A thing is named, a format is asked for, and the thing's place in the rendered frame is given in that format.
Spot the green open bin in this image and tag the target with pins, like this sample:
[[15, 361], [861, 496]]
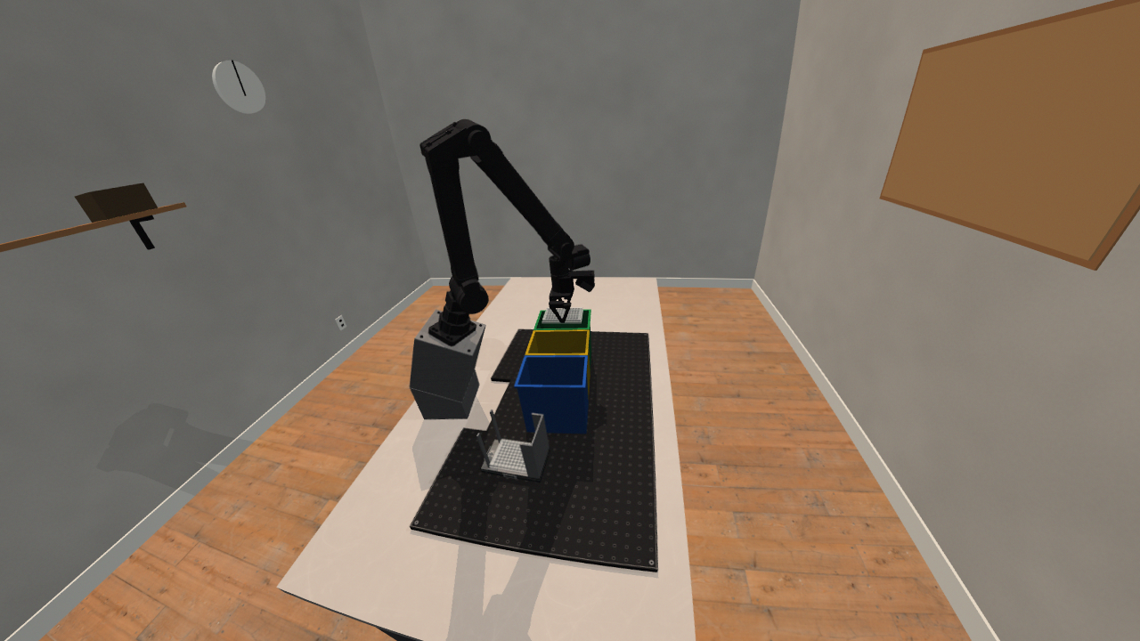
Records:
[[585, 325]]

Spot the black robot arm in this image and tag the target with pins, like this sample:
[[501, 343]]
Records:
[[442, 159]]

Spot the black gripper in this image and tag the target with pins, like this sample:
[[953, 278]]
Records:
[[555, 294]]

